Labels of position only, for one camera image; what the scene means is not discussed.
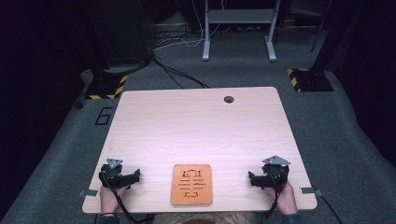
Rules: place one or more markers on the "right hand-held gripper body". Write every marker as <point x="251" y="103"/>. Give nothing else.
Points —
<point x="275" y="174"/>

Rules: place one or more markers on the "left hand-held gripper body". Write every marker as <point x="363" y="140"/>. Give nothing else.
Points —
<point x="112" y="174"/>

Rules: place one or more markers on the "person's left hand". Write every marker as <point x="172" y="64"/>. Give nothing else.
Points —
<point x="109" y="199"/>

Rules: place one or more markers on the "person's right hand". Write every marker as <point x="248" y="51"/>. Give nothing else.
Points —
<point x="285" y="200"/>

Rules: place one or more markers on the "orange carved board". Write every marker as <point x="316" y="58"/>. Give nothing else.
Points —
<point x="191" y="184"/>

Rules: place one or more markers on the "person's beige pants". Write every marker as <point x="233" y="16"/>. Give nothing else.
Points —
<point x="205" y="218"/>

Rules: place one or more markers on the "small black round object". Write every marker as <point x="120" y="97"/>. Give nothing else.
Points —
<point x="78" y="105"/>

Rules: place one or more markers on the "black striped stand base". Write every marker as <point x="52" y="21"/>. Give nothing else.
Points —
<point x="311" y="80"/>
<point x="106" y="87"/>

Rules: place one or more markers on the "large black cabinet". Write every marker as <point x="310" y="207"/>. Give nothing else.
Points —
<point x="121" y="31"/>

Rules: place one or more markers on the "grey metal table bracket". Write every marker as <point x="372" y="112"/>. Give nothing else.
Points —
<point x="309" y="190"/>
<point x="88" y="193"/>

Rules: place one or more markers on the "white metal desk frame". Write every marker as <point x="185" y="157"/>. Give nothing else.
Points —
<point x="239" y="16"/>

